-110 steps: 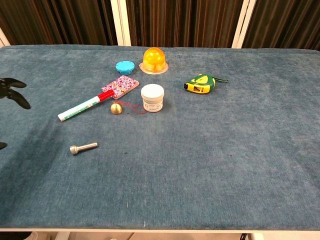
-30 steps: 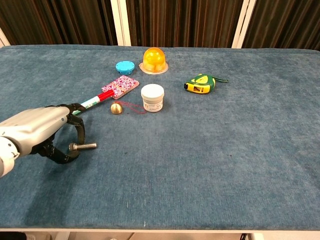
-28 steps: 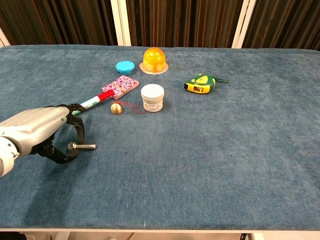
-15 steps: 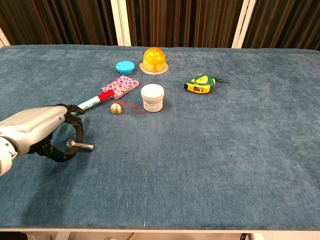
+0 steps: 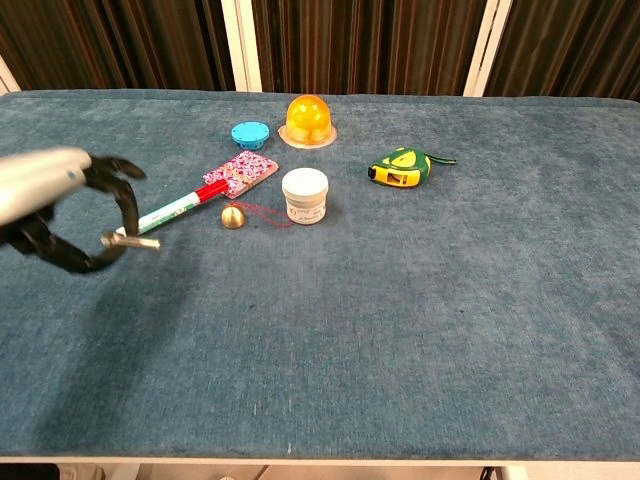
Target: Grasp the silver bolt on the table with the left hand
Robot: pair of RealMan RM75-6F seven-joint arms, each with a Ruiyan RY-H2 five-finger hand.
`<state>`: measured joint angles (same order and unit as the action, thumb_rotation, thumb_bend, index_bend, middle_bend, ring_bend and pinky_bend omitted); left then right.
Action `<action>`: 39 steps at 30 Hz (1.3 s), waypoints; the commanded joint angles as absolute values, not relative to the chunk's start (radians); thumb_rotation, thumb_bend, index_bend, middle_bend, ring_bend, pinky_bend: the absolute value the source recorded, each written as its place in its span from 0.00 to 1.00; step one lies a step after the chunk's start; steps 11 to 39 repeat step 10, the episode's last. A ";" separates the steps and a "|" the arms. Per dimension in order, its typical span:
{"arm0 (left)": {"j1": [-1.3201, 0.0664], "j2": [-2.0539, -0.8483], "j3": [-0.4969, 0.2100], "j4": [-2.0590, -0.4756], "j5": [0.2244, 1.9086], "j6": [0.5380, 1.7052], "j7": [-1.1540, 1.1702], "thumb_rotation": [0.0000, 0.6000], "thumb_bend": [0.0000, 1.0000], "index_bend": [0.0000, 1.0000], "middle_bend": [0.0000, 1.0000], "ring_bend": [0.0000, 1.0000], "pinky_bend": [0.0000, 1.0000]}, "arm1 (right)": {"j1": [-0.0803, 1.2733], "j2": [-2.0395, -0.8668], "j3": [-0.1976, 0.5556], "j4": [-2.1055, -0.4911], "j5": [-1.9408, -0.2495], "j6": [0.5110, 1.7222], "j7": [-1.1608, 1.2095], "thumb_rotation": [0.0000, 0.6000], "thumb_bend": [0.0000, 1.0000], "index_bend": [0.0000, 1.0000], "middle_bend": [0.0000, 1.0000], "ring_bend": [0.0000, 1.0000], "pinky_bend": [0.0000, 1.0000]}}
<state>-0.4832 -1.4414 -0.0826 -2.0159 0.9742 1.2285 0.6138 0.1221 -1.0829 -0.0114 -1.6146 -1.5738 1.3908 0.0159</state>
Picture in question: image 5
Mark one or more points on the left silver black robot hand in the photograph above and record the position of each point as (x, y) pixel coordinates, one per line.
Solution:
(35, 185)

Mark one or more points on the metal bolt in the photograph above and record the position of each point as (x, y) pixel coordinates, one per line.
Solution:
(137, 243)

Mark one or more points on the white marker pen red cap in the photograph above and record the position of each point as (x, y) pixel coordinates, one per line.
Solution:
(175, 207)

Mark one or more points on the dark pleated curtain panel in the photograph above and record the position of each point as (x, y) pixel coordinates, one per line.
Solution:
(570, 47)
(120, 45)
(365, 45)

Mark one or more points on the red patterned card pouch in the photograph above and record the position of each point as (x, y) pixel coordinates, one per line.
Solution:
(242, 172)

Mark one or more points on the blue round plastic lid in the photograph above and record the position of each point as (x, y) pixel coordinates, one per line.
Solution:
(249, 134)

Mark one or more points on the white plastic jar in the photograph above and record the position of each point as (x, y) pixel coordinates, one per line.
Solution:
(305, 195)

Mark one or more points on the orange dome jelly cup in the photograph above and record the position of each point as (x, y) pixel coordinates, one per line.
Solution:
(307, 120)

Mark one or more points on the blue carpet table cover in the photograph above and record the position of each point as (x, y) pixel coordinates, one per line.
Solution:
(350, 300)

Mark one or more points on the green yellow tape measure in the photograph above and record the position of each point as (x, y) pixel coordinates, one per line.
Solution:
(400, 170)

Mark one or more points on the white frame post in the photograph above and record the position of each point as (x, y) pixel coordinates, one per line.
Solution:
(7, 77)
(487, 47)
(242, 45)

